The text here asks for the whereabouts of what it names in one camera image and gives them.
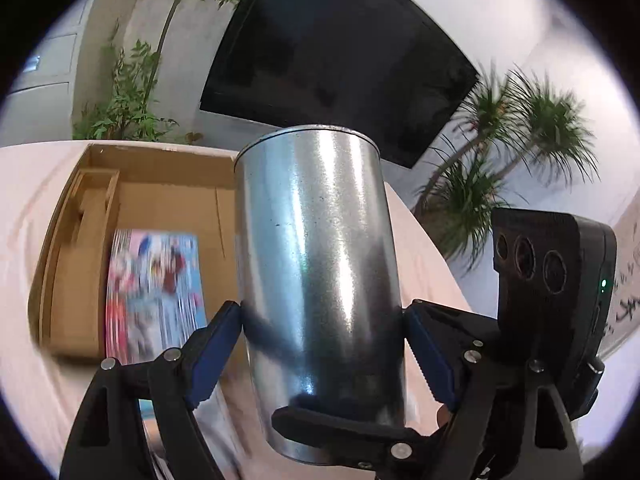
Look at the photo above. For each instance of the silver metal cup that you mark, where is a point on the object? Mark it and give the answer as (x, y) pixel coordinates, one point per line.
(320, 280)

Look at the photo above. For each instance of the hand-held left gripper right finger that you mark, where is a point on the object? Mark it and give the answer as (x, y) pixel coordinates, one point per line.
(431, 360)

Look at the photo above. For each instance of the black wall television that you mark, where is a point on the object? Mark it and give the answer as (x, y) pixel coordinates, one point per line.
(340, 60)

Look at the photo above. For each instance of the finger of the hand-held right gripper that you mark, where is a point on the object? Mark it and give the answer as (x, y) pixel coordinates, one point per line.
(350, 435)

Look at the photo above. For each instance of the grey cabinet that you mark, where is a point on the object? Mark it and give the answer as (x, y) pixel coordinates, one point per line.
(42, 75)

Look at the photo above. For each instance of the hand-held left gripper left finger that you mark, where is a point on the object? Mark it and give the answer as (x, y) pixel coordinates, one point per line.
(215, 355)

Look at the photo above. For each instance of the brown cardboard box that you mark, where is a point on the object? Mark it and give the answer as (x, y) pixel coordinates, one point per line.
(145, 195)

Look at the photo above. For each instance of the white sheet with black writing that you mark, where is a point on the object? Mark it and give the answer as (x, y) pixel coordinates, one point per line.
(625, 305)

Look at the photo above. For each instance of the colourful printed magazine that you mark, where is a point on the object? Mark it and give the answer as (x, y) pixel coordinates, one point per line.
(155, 290)

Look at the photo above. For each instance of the spiky palm-like plant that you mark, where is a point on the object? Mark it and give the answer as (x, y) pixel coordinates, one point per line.
(505, 155)

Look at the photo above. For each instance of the thin leafy green plant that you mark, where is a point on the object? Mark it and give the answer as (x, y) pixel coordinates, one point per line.
(135, 90)

